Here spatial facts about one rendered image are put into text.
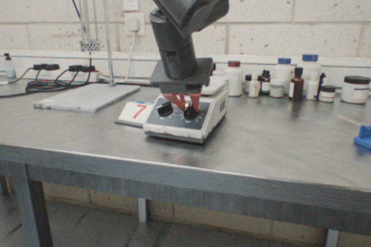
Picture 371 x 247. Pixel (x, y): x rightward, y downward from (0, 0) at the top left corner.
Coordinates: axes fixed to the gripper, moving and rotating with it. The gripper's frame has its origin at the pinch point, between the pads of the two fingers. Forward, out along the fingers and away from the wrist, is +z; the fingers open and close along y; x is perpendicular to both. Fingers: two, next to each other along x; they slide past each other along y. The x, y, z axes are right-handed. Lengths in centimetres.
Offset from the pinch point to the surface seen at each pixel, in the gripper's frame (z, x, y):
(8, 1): 0, -64, 96
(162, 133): 2.9, 4.6, 5.2
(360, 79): 19, -31, -40
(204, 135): 2.3, 5.1, -3.3
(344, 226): 10.2, 15.9, -26.4
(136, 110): 6.0, -4.3, 14.9
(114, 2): 4, -62, 44
